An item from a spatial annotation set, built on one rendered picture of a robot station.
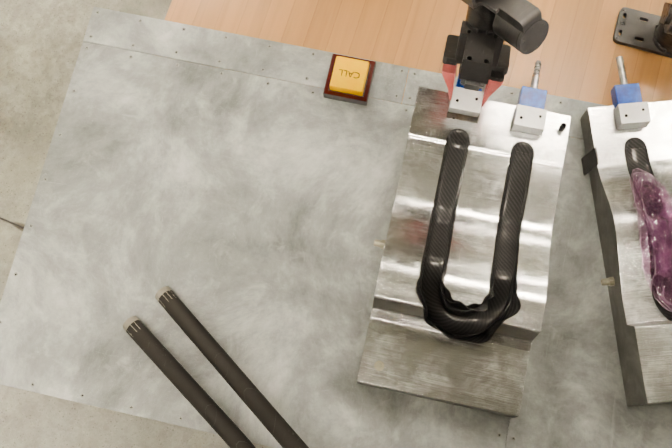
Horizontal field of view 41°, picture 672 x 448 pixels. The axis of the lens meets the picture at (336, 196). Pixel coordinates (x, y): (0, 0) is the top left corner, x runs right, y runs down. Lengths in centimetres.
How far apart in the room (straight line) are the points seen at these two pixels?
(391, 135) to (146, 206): 45
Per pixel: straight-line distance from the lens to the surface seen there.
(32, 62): 270
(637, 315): 153
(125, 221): 163
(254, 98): 165
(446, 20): 171
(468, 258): 145
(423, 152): 152
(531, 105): 155
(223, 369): 148
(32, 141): 262
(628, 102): 163
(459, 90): 150
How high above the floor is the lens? 233
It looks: 75 degrees down
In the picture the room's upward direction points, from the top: 6 degrees counter-clockwise
